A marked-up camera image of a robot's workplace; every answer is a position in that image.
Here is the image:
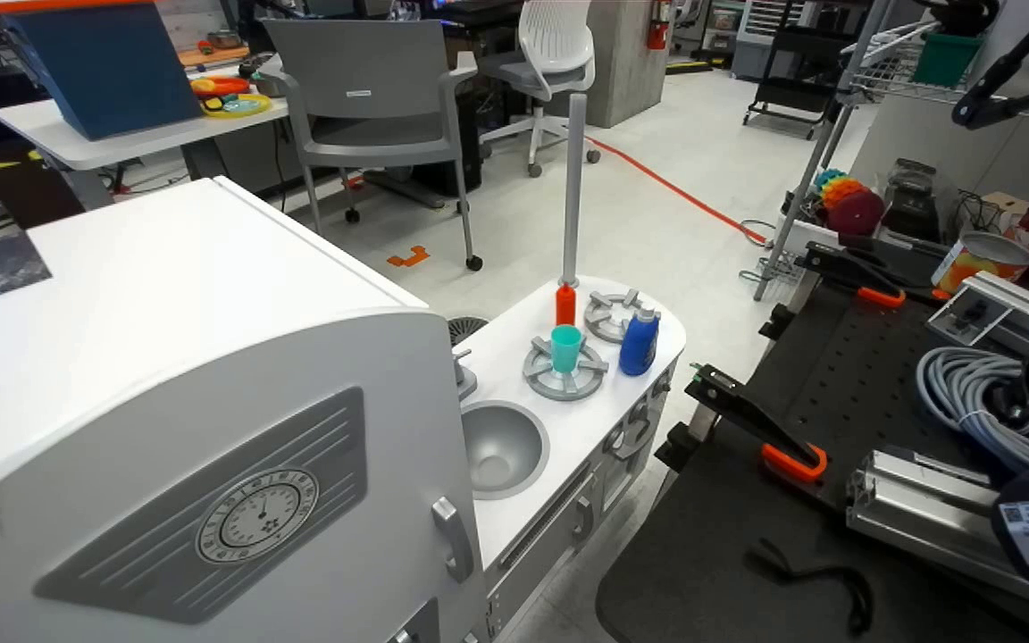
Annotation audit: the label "light blue cup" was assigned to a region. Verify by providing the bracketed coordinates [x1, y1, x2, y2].
[548, 326, 589, 373]

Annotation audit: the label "large grey toy burner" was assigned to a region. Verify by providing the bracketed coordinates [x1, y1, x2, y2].
[521, 333, 610, 403]

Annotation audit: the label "small grey toy burner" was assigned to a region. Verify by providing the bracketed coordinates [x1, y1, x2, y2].
[584, 285, 660, 346]

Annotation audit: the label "blue can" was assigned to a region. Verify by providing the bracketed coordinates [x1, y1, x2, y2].
[616, 301, 666, 378]

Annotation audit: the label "small orange floor object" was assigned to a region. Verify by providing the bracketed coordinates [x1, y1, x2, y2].
[388, 241, 435, 272]

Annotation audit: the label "grey toy sink bowl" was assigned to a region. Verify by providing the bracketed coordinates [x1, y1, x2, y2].
[458, 401, 553, 500]

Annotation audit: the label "grey vertical pole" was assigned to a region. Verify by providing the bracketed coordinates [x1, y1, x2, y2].
[563, 88, 589, 289]

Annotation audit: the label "grey cabinet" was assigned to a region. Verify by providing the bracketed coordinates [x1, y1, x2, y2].
[584, 0, 672, 127]

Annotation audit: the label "grey office chair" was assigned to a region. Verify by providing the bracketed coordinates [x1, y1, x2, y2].
[257, 14, 490, 276]

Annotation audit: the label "red fire extinguisher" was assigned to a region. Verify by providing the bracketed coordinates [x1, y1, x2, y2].
[645, 0, 672, 54]

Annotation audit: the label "white toy kitchen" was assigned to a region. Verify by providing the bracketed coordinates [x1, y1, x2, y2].
[0, 173, 690, 643]

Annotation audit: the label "yellow and teal toy plates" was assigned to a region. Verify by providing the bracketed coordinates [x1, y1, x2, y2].
[204, 88, 278, 120]

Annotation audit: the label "colourful round toy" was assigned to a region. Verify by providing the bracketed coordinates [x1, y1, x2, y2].
[808, 167, 889, 245]

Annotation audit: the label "orange toy food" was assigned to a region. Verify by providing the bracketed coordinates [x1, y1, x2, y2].
[191, 72, 257, 101]

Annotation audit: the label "black cart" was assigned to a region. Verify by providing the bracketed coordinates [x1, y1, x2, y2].
[740, 0, 869, 127]

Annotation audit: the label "dark jar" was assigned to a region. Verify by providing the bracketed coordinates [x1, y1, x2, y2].
[884, 157, 945, 241]

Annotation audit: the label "white table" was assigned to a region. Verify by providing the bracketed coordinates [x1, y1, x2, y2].
[0, 85, 292, 208]

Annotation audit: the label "blue box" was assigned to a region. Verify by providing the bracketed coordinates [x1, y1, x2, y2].
[0, 0, 207, 144]

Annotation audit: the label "teal box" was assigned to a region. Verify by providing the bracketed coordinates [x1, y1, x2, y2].
[910, 28, 987, 88]

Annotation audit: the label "black clamp with orange handle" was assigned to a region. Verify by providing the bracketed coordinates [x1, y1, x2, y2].
[793, 241, 910, 314]
[654, 360, 833, 494]

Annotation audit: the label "metal wire rack stand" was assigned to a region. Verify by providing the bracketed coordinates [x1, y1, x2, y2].
[750, 0, 938, 301]

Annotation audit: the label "coiled grey cable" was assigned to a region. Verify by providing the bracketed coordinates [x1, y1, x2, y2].
[910, 341, 1029, 476]

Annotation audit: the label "aluminium extrusion rail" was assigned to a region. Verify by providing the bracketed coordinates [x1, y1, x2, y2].
[843, 442, 1029, 620]
[926, 266, 1029, 369]

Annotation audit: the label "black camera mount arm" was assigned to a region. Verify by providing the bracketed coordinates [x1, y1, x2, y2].
[951, 0, 1029, 133]

